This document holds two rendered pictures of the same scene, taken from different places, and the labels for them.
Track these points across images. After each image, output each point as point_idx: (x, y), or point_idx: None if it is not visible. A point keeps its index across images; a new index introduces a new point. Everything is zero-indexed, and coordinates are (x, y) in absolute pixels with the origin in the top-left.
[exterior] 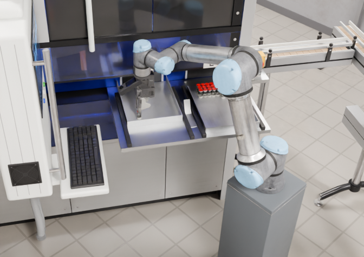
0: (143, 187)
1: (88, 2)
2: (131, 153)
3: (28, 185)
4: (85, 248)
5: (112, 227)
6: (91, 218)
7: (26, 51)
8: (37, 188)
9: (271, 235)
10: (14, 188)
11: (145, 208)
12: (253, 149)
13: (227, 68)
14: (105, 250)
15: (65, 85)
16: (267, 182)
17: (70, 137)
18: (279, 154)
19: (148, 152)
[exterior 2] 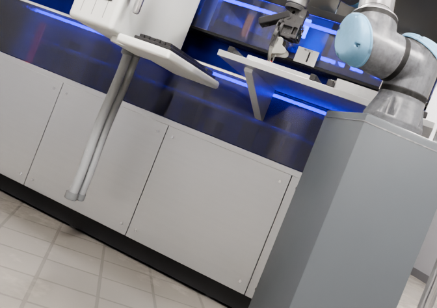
0: (225, 252)
1: None
2: (237, 179)
3: None
4: (103, 266)
5: (153, 282)
6: (140, 266)
7: None
8: (103, 8)
9: (351, 192)
10: None
11: (211, 302)
12: None
13: None
14: (120, 280)
15: (214, 57)
16: (384, 101)
17: None
18: (421, 44)
19: (258, 190)
